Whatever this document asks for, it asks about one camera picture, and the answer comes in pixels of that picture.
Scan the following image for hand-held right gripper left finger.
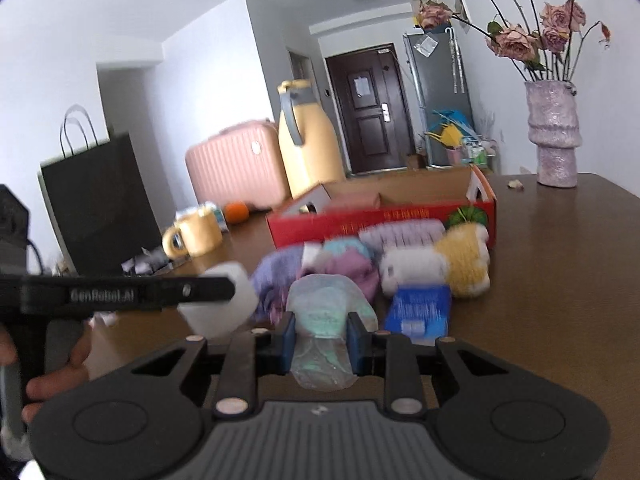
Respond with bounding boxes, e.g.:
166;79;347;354
131;312;297;420

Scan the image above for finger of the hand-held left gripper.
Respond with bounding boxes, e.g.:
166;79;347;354
20;274;236;313

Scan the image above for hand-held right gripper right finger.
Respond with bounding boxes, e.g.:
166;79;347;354
347;312;510;418

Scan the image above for pale green translucent packet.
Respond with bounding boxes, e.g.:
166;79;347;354
286;274;378;392

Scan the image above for lavender towel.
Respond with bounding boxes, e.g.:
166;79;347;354
249;250;306;323

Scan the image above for mauve satin pouch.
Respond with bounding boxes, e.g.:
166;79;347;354
299;247;382;306

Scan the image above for red cardboard box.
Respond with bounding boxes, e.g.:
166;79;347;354
266;165;498;251

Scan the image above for person's left hand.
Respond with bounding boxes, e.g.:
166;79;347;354
22;332;93;425

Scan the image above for crumpled white paper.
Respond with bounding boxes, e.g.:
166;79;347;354
122;247;173;276

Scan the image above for blue tissue packet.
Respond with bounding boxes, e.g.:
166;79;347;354
384;285;452;346

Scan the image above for yellow mug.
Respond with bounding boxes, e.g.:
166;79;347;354
162;208;223;259

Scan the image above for white fluffy roll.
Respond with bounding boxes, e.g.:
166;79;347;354
378;249;449;296

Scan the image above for black paper bag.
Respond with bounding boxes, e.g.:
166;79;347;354
39;105;163;276

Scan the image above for teal cloth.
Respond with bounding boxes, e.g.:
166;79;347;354
322;237;373;261

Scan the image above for blue white wipes packet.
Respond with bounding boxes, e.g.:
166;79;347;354
192;201;228;231

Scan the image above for orange fruit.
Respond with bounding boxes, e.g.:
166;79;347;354
223;202;250;225

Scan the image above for purple striped fluffy roll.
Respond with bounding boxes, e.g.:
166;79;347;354
359;219;446;253

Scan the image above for pink suitcase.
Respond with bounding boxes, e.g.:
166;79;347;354
185;120;291;211

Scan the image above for yellow thermos jug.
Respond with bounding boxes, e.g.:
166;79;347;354
277;79;346;200

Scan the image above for dark brown door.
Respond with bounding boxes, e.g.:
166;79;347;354
325;45;416;176

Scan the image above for cluttered storage cart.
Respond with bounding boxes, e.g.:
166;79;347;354
445;135;498;168

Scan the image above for yellow duster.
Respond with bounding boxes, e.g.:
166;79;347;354
425;110;476;148

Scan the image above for grey refrigerator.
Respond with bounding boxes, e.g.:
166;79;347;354
403;27;476;166

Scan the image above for lilac textured vase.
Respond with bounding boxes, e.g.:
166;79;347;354
524;80;583;188

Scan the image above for white umbrella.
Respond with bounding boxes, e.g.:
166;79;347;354
447;27;468;93

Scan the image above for dried pink roses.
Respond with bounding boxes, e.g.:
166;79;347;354
415;0;613;83

